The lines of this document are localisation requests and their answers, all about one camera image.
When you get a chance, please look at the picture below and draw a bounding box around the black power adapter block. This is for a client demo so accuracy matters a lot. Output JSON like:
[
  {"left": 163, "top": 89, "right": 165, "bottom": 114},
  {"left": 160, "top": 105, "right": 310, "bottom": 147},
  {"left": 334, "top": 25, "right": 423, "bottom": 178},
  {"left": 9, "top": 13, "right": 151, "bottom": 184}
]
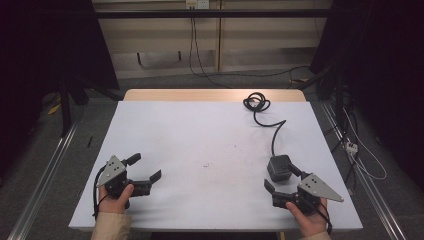
[{"left": 266, "top": 154, "right": 293, "bottom": 183}]

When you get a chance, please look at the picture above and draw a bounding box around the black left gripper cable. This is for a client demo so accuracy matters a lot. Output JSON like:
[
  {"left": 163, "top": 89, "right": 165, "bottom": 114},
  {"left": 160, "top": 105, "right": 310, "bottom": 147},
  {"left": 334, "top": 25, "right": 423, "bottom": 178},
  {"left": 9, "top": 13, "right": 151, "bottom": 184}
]
[{"left": 92, "top": 165, "right": 110, "bottom": 222}]

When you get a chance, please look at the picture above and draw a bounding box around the white wall socket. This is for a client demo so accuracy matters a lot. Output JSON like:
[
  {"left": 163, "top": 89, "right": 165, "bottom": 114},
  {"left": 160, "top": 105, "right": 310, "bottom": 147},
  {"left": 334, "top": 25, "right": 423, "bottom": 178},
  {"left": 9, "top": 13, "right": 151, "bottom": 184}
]
[{"left": 185, "top": 0, "right": 211, "bottom": 10}]

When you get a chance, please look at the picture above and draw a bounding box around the person's right hand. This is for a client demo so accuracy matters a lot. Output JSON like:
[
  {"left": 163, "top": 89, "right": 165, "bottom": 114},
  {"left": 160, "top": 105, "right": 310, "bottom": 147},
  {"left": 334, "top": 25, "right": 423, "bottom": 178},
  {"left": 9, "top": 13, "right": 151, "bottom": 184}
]
[{"left": 285, "top": 197, "right": 330, "bottom": 239}]

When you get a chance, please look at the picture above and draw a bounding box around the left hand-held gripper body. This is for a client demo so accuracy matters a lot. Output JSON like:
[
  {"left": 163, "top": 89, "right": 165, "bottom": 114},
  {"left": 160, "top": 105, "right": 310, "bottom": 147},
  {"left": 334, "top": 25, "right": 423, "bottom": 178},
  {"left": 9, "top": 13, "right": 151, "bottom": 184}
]
[{"left": 95, "top": 154, "right": 151, "bottom": 200}]

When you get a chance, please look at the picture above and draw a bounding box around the white power plug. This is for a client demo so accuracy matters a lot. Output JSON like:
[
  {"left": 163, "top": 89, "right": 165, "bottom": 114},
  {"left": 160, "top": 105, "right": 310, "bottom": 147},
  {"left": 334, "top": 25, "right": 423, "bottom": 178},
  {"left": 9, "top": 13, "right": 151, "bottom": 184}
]
[{"left": 344, "top": 139, "right": 360, "bottom": 156}]

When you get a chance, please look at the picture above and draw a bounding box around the white floor cable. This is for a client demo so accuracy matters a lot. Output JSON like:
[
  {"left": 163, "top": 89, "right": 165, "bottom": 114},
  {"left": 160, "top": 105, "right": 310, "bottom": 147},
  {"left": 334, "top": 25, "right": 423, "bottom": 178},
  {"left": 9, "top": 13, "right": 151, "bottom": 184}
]
[{"left": 342, "top": 107, "right": 388, "bottom": 182}]

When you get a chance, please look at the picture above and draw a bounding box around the wooden table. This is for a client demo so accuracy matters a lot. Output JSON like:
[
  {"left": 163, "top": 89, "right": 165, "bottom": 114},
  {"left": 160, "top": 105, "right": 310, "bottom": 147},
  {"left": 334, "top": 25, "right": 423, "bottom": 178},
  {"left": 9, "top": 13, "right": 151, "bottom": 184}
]
[{"left": 123, "top": 88, "right": 307, "bottom": 103}]

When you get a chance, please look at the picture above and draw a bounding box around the black adapter cable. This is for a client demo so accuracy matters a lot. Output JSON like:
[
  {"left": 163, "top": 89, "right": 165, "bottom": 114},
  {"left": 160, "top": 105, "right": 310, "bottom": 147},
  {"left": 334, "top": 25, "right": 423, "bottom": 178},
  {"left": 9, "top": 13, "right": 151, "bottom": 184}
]
[{"left": 242, "top": 92, "right": 287, "bottom": 158}]

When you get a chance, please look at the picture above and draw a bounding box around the white table mat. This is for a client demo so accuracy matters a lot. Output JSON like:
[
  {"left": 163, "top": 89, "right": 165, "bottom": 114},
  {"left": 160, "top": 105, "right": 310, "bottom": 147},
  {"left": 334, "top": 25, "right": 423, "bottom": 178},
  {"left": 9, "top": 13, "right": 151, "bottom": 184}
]
[{"left": 68, "top": 100, "right": 364, "bottom": 233}]

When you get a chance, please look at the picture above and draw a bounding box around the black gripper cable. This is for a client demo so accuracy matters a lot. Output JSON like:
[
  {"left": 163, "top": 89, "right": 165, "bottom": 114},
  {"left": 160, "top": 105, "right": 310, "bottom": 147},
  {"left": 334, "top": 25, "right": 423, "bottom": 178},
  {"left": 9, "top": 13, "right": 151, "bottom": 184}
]
[
  {"left": 92, "top": 165, "right": 110, "bottom": 222},
  {"left": 308, "top": 196, "right": 334, "bottom": 235}
]

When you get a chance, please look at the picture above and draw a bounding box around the aluminium floor rail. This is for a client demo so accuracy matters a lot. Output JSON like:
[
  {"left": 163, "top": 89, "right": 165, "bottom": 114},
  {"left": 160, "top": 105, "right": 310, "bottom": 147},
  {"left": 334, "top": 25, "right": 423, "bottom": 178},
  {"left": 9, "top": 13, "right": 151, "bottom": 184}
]
[
  {"left": 6, "top": 108, "right": 86, "bottom": 240},
  {"left": 320, "top": 99, "right": 408, "bottom": 240}
]

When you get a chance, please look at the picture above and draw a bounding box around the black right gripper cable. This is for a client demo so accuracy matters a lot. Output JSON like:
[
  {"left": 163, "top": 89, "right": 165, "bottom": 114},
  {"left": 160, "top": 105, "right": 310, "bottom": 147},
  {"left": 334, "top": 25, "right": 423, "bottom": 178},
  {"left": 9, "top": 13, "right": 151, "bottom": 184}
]
[{"left": 308, "top": 196, "right": 334, "bottom": 235}]

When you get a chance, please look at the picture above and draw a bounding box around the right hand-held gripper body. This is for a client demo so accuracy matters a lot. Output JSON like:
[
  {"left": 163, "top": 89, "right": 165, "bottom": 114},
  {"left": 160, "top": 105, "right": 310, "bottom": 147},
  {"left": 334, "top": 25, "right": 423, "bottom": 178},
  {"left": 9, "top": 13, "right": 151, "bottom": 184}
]
[{"left": 272, "top": 172, "right": 345, "bottom": 215}]

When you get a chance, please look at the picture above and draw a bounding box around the black horizontal bar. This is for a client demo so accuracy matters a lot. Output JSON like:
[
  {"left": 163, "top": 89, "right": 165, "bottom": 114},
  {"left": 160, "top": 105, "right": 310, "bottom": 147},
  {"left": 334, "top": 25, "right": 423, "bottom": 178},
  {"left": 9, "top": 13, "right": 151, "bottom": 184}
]
[{"left": 94, "top": 8, "right": 335, "bottom": 20}]

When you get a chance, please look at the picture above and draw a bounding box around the black metal stand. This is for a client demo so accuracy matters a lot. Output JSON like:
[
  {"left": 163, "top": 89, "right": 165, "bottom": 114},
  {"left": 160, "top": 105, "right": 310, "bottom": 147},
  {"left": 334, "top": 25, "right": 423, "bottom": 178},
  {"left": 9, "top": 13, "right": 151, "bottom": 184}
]
[{"left": 58, "top": 74, "right": 90, "bottom": 138}]

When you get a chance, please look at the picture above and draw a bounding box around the person's left hand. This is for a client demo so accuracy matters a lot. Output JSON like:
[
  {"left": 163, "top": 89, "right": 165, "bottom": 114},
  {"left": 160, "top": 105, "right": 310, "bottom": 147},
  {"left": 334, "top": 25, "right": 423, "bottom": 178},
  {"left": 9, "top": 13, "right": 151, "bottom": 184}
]
[{"left": 97, "top": 183, "right": 135, "bottom": 215}]

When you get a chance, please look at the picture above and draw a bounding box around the black hanging cable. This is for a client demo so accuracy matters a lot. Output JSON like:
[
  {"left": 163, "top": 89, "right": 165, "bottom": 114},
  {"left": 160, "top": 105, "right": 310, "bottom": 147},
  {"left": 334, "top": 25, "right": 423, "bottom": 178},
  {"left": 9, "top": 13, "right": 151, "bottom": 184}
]
[{"left": 187, "top": 15, "right": 312, "bottom": 89}]

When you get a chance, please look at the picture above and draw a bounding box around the black curtain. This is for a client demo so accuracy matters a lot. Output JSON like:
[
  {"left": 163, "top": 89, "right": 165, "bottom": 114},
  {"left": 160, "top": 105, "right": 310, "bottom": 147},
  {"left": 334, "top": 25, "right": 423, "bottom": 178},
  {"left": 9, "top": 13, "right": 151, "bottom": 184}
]
[
  {"left": 0, "top": 0, "right": 121, "bottom": 174},
  {"left": 309, "top": 0, "right": 424, "bottom": 183}
]

